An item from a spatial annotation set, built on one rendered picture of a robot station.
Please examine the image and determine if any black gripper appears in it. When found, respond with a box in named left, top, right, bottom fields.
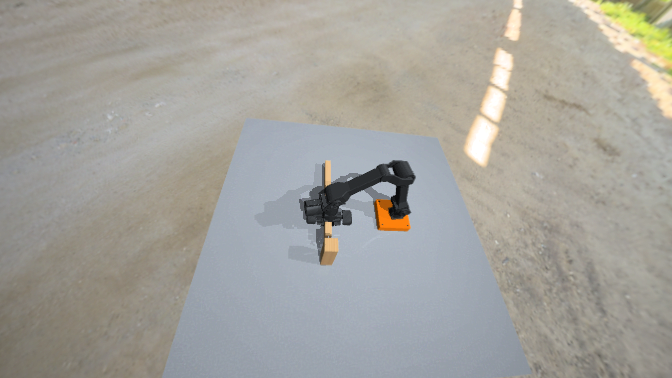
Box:
left=306, top=210, right=352, bottom=226

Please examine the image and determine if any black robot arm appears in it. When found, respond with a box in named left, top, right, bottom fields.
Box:
left=304, top=160, right=416, bottom=220

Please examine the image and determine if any wooden post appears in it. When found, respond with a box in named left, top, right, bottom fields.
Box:
left=320, top=238, right=338, bottom=266

